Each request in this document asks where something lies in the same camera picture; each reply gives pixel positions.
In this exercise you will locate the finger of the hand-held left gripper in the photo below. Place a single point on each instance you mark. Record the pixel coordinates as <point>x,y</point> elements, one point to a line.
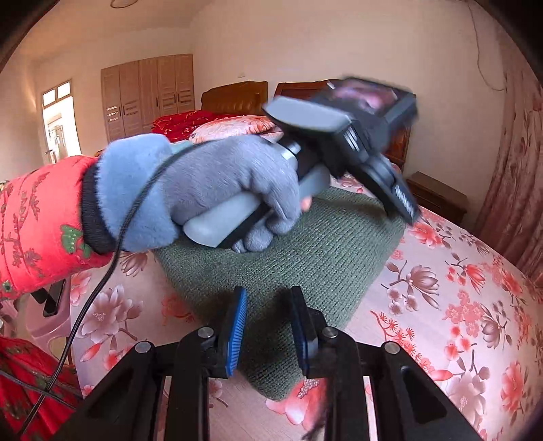
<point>403,199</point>

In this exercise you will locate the pink plastic stool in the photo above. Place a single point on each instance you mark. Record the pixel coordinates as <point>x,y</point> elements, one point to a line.
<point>51,335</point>

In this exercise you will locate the light wooden wardrobe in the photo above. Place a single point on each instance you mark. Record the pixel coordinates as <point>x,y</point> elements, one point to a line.
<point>148,93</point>

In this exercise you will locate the black phone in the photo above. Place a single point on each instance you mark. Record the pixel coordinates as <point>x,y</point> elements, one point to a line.
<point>51,301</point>

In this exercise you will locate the person's red floral jacket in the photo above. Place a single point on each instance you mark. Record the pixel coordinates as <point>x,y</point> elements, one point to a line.
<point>21,407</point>

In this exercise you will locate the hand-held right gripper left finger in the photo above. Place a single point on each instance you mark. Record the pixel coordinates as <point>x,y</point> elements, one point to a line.
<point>235,335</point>

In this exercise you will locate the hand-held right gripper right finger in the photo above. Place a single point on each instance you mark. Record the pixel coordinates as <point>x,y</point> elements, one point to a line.
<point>302,335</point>

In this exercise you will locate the doorway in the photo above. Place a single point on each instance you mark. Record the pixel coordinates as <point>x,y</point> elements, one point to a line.
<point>61,127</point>

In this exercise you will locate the green and white knit sweater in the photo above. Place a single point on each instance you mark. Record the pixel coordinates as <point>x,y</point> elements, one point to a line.
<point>322,254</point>

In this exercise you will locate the pink floral curtain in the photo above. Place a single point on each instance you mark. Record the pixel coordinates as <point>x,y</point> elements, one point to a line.
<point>513,191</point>

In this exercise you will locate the person's left hand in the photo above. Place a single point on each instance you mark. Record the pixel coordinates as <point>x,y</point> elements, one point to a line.
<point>220,169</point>

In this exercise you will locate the pink floral bed sheet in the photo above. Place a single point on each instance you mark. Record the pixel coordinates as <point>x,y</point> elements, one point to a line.
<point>445,271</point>

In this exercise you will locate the pink floral pillow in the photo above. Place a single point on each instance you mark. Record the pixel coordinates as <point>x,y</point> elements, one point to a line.
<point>237,127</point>

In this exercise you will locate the ceiling lamp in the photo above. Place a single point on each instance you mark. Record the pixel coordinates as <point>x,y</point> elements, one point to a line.
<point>125,3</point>

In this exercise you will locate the large wooden headboard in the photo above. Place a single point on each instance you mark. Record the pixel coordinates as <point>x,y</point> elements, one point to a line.
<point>297,89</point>

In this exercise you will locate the wooden nightstand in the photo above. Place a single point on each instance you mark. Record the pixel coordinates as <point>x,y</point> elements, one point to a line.
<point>437,197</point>

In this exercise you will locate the small wooden headboard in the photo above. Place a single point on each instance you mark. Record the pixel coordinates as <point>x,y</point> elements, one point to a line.
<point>233,99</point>

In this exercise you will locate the red blanket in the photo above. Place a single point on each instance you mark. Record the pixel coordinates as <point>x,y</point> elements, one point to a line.
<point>178,123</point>

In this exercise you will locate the person's left forearm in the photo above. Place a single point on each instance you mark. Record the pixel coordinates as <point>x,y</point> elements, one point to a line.
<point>38,220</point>

